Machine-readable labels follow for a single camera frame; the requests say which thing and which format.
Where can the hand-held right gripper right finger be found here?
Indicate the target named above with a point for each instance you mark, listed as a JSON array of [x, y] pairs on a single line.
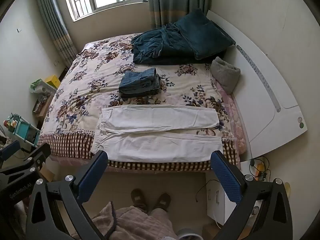
[[226, 177]]

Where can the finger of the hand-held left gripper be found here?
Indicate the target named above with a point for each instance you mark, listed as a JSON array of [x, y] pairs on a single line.
[[40, 153], [10, 150]]

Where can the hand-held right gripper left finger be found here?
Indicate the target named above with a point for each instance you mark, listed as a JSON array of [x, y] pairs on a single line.
[[93, 172]]

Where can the white pants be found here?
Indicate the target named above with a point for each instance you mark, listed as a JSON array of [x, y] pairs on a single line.
[[155, 142]]

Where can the teal toy cart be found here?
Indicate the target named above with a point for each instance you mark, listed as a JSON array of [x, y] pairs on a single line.
[[22, 130]]

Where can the yellow power adapter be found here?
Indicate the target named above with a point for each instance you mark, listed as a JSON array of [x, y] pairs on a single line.
[[260, 170]]

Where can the open cardboard box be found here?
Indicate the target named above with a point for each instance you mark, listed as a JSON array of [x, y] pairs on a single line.
[[41, 106]]

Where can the brown slipper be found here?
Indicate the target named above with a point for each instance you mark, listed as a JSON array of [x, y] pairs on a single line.
[[138, 198], [162, 201]]

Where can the pink mattress sheet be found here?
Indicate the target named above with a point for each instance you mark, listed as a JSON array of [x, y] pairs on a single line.
[[236, 120]]

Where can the grey round container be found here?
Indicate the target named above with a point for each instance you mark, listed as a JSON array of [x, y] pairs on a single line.
[[190, 235]]

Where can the green and white box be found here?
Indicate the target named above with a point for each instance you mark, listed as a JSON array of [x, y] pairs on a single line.
[[38, 85]]

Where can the pink quilted robe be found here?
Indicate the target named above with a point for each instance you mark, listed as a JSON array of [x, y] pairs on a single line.
[[140, 223]]

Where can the yellow box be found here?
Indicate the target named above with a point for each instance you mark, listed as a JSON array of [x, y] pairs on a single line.
[[53, 81]]

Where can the floral bed blanket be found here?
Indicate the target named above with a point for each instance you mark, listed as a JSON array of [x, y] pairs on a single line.
[[100, 80]]

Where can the folded blue jeans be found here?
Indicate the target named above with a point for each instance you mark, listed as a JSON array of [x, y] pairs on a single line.
[[138, 82]]

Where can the grey fleece cloth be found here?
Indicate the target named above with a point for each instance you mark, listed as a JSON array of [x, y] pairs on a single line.
[[226, 73]]

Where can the white headboard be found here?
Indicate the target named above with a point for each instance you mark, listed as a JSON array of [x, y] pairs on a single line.
[[265, 80]]

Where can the grey-blue striped curtain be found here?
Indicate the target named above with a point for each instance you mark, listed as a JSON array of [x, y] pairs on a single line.
[[175, 0], [56, 25]]

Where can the dark teal crumpled garment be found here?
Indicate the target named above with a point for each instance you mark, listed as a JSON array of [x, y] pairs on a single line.
[[155, 46]]

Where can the dark teal folded blanket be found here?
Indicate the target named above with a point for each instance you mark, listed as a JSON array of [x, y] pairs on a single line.
[[205, 33]]

